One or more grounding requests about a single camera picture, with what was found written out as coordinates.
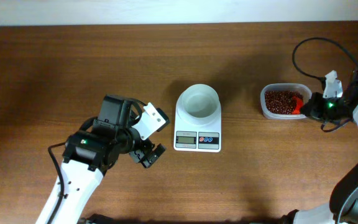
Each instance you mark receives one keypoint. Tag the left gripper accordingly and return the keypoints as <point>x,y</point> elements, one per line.
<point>145,147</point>

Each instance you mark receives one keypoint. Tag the orange measuring scoop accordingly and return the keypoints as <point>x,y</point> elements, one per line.
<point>298,105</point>

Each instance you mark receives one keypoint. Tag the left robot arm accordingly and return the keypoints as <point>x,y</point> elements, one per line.
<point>123,126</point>

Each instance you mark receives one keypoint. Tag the white digital kitchen scale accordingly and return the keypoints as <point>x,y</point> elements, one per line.
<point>197,134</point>

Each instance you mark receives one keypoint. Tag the clear plastic bean container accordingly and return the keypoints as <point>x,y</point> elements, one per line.
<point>302,89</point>

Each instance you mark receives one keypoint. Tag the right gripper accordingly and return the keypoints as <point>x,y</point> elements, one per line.
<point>311,109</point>

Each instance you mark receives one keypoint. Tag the red adzuki beans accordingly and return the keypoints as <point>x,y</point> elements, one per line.
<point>280,102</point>

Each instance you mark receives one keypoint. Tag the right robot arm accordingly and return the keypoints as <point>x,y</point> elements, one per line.
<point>343,203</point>

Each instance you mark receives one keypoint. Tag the white round bowl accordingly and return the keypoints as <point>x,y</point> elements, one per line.
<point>200,101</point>

